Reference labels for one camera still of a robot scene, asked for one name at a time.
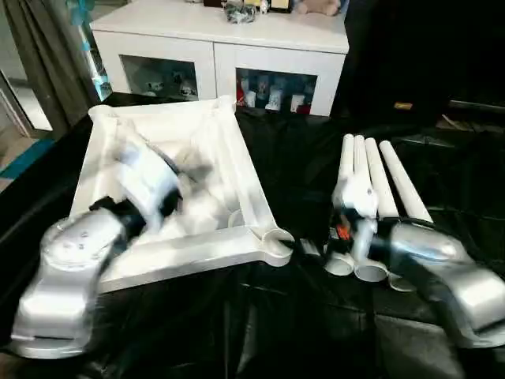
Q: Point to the white plastic table leg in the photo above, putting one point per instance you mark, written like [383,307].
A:
[402,178]
[346,158]
[360,158]
[379,174]

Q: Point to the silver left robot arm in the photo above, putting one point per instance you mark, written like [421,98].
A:
[71,268]

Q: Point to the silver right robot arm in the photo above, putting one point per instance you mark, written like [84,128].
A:
[442,268]

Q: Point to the white upturned plastic table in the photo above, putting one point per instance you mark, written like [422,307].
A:
[237,158]

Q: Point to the black work mat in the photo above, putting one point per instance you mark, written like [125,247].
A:
[300,332]

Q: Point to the white glass-door cabinet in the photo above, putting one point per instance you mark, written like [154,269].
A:
[197,31]

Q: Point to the teal floor mat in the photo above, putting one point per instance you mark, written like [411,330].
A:
[28,158]

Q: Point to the grey crumpled object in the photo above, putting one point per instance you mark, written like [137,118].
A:
[241,12]

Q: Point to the grey curtain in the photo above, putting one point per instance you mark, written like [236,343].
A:
[47,47]

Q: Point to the black case with yellow label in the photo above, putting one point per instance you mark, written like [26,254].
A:
[410,47]

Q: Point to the beige plush toy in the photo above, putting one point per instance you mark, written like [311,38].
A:
[319,6]

